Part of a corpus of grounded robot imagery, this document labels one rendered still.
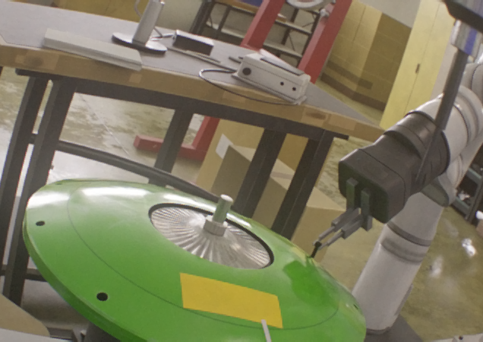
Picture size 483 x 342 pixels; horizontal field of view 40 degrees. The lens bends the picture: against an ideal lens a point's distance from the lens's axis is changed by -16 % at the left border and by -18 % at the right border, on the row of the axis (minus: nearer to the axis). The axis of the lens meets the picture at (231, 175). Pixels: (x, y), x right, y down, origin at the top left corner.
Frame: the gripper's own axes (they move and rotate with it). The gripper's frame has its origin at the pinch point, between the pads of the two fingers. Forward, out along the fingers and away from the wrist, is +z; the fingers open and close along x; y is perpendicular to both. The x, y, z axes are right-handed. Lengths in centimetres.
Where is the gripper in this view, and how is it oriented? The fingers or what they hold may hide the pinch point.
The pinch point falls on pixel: (316, 246)
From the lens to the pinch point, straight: 72.5
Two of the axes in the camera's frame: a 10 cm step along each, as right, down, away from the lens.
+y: -1.0, -7.7, -6.3
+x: 6.3, 4.5, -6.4
